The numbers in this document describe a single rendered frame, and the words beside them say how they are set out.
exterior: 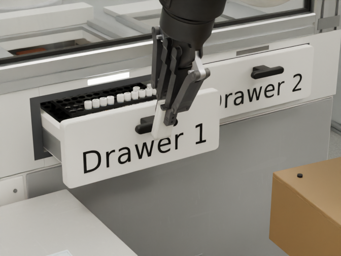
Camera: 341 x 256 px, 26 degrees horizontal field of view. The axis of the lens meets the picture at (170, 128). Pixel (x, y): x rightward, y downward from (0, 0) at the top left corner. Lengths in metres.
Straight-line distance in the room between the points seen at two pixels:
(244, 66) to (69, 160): 0.44
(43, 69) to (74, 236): 0.28
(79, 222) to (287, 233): 0.33
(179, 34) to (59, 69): 0.30
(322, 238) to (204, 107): 0.34
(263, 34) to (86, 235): 0.56
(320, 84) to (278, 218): 0.55
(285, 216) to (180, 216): 0.43
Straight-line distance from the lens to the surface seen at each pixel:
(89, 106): 1.25
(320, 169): 1.12
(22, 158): 1.27
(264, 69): 1.42
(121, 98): 1.28
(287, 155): 1.60
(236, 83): 1.42
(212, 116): 1.26
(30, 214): 1.23
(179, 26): 1.00
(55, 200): 1.26
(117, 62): 1.28
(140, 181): 1.40
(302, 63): 1.52
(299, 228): 1.07
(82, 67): 1.26
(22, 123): 1.24
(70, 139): 1.14
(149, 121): 1.17
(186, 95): 1.06
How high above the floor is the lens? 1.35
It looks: 23 degrees down
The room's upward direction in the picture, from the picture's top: straight up
